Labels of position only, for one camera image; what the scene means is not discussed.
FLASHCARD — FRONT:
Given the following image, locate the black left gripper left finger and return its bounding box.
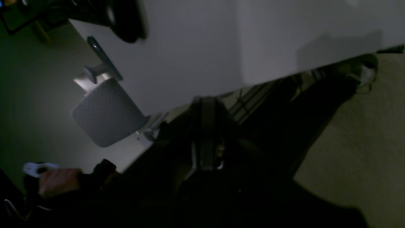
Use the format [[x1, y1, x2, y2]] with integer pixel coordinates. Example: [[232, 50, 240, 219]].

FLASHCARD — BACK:
[[104, 97, 206, 228]]

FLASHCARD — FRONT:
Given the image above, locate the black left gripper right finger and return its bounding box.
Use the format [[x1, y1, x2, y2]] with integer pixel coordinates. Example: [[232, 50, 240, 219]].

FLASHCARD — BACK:
[[204, 97, 368, 228]]

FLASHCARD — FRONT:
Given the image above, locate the person's hand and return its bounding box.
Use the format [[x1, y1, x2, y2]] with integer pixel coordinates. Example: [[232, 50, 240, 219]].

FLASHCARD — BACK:
[[38, 168, 82, 199]]

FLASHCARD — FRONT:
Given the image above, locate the grey office chair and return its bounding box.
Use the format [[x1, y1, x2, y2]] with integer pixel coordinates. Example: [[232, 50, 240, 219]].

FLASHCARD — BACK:
[[71, 64, 168, 148]]

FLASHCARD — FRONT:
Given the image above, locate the black computer mouse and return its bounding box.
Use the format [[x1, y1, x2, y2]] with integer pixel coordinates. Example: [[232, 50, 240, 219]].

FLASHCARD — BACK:
[[105, 0, 147, 43]]

